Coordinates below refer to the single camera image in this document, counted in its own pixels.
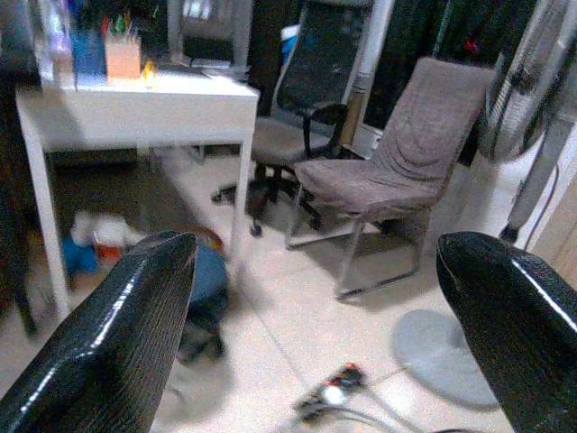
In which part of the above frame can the blue round stool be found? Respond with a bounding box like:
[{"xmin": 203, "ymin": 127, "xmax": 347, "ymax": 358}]
[{"xmin": 178, "ymin": 243, "xmax": 231, "ymax": 362}]

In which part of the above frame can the yellow small toy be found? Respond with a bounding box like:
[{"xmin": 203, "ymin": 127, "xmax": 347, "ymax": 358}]
[{"xmin": 142, "ymin": 58, "xmax": 158, "ymax": 90}]

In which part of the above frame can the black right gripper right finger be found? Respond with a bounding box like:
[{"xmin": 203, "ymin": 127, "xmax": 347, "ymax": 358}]
[{"xmin": 435, "ymin": 231, "xmax": 577, "ymax": 433}]

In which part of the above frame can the white desk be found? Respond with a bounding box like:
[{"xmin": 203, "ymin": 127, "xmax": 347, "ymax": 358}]
[{"xmin": 15, "ymin": 67, "xmax": 261, "ymax": 312}]

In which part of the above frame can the blue box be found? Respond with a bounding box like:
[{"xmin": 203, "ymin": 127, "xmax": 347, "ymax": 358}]
[{"xmin": 71, "ymin": 31, "xmax": 108, "ymax": 89}]

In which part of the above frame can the white standing fan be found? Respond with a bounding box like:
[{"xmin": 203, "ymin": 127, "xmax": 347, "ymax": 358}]
[{"xmin": 389, "ymin": 0, "xmax": 577, "ymax": 410}]

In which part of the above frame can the white and orange bag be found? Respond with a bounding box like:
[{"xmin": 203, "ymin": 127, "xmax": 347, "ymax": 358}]
[{"xmin": 70, "ymin": 211, "xmax": 142, "ymax": 267}]

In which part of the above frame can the black mesh office chair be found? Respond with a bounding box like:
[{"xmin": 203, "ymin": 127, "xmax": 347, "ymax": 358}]
[{"xmin": 212, "ymin": 0, "xmax": 374, "ymax": 236}]

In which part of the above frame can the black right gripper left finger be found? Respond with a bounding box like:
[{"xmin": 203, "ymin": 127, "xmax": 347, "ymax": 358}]
[{"xmin": 0, "ymin": 230, "xmax": 198, "ymax": 433}]

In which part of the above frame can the orange pen holder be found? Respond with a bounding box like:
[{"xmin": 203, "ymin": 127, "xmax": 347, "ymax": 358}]
[{"xmin": 104, "ymin": 35, "xmax": 142, "ymax": 81}]

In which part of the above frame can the computer monitor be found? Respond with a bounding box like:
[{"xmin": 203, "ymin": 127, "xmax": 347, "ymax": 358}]
[{"xmin": 167, "ymin": 0, "xmax": 253, "ymax": 69}]

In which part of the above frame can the grey fabric cantilever chair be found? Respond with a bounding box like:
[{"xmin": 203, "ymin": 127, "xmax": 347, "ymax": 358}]
[{"xmin": 285, "ymin": 56, "xmax": 496, "ymax": 300}]

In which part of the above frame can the black power strip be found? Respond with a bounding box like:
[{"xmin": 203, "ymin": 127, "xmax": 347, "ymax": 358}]
[{"xmin": 295, "ymin": 361, "xmax": 366, "ymax": 419}]

